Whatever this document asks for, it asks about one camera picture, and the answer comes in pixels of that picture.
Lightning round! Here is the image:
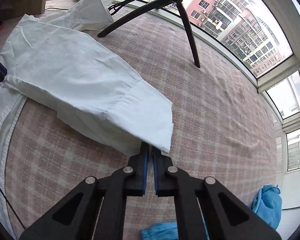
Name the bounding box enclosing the pink plaid cloth mat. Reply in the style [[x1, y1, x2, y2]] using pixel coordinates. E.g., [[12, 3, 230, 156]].
[[2, 14, 276, 237]]

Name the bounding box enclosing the white shirt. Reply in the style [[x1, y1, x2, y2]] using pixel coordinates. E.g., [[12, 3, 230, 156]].
[[0, 0, 173, 233]]

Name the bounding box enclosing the black tripod stand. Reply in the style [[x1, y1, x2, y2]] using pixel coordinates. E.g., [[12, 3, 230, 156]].
[[97, 0, 200, 68]]

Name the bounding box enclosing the blue garment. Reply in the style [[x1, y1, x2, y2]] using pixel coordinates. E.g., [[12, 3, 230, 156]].
[[140, 185, 282, 240]]

